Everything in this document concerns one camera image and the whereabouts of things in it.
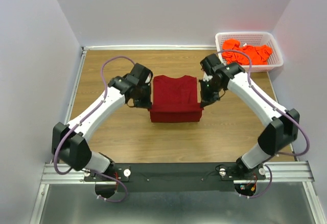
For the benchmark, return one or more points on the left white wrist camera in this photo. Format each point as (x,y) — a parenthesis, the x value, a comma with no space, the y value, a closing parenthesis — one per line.
(148,79)

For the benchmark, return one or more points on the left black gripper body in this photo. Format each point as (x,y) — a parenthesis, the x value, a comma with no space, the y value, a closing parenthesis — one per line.
(145,99)

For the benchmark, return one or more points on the aluminium right side rail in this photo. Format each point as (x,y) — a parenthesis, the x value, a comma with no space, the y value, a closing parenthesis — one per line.
(284,135)

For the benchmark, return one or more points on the aluminium rail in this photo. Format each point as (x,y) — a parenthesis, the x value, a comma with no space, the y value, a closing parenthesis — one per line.
(282,172)
(73,91)
(284,135)
(148,47)

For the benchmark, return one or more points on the dark red t-shirt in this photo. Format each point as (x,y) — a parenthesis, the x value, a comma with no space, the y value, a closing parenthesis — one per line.
(175,100)

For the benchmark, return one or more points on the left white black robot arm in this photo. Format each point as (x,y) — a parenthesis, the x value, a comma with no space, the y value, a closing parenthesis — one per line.
(70,141)

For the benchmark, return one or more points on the aluminium left side rail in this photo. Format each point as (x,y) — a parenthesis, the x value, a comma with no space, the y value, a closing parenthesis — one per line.
(73,91)

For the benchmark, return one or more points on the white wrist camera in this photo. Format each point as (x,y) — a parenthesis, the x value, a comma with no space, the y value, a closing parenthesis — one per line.
(148,79)
(206,77)

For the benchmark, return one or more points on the orange t-shirt in basket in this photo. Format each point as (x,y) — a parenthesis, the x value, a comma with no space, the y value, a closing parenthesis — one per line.
(259,55)

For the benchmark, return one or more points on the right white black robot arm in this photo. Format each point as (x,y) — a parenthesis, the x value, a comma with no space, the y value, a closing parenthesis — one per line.
(264,107)

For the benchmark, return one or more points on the aluminium back rail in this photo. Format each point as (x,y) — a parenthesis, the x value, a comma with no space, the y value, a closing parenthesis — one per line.
(148,47)

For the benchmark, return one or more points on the aluminium front rail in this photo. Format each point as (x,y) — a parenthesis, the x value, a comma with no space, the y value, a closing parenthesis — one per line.
(282,172)

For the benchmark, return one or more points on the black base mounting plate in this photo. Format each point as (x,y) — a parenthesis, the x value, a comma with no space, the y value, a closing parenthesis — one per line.
(174,177)

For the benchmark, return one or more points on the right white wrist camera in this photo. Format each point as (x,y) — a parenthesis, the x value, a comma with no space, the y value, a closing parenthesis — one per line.
(206,77)

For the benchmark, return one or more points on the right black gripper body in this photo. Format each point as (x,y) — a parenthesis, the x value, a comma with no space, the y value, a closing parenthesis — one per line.
(207,97)

